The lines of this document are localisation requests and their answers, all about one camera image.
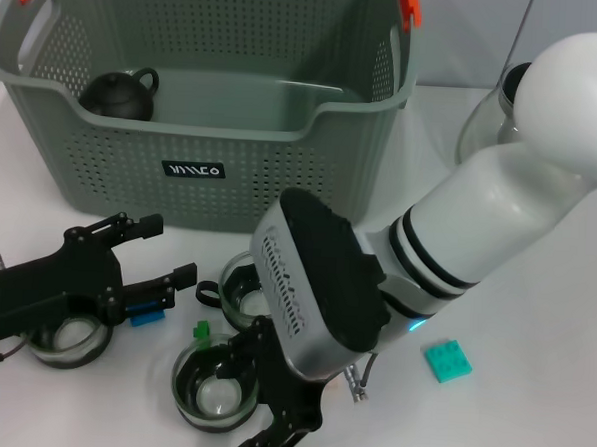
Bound glass teacup with black base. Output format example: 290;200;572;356
168;329;264;423
22;308;116;374
194;250;278;333

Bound blue square building block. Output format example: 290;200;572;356
126;302;168;331

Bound right gripper cable with connector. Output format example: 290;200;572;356
341;350;376;404

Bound dark brown clay teapot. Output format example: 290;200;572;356
77;63;161;123

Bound glass teapot with black lid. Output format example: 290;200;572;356
456;59;538;170

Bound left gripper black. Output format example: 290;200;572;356
0;206;201;352

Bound teal square building block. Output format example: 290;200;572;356
422;337;476;385

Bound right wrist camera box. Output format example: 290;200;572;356
243;184;399;384

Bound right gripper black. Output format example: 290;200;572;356
212;314;329;447

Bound thin grey wall cable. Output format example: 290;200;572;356
503;0;537;72

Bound grey perforated plastic storage bin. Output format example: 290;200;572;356
0;0;424;240

